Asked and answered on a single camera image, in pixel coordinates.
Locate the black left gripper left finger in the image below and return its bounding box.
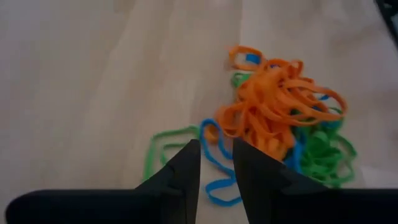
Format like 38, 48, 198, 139
4, 139, 202, 224

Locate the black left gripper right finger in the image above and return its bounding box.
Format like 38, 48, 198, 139
232, 138, 398, 224

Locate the blue rubber band tangle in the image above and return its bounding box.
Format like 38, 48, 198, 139
245, 52, 343, 174

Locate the green rubber band tangle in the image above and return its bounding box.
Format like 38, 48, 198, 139
230, 72, 358, 189

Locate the orange rubber band tangle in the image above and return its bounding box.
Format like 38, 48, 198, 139
214, 45, 348, 162

